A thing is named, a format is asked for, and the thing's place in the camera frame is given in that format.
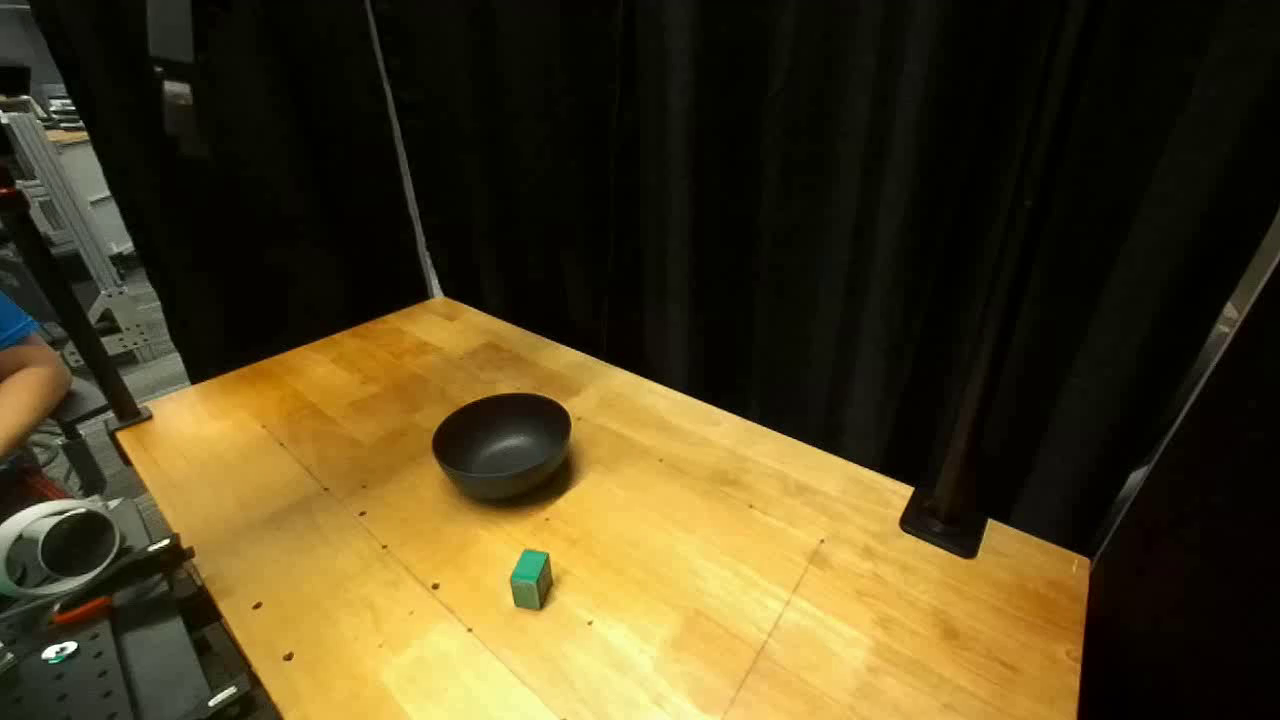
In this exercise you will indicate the silver frame pole right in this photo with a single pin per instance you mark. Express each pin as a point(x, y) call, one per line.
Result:
point(1202, 369)

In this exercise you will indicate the green block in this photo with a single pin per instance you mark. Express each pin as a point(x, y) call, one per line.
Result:
point(529, 576)

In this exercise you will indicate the white VR headset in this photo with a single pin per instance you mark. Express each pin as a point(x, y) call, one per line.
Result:
point(55, 544)

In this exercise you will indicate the black stand pole left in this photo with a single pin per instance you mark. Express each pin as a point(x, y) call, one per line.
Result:
point(66, 306)

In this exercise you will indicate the blue shirt sleeve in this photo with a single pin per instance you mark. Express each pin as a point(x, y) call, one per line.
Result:
point(15, 324)

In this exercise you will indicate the black curtain backdrop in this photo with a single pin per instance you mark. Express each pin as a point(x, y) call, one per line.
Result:
point(776, 204)

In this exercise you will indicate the white corner frame pole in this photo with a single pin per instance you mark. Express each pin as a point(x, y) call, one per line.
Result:
point(400, 153)

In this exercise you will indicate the black bowl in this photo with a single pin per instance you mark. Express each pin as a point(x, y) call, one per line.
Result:
point(500, 446)

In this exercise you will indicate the red handled tool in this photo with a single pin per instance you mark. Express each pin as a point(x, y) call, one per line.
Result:
point(83, 613)

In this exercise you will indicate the black vertical pole with base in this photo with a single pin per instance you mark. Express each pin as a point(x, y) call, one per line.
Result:
point(949, 513)

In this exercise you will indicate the person's forearm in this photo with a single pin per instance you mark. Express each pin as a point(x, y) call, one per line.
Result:
point(32, 385)

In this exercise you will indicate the black perforated side table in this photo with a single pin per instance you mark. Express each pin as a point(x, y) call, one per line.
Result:
point(160, 654)

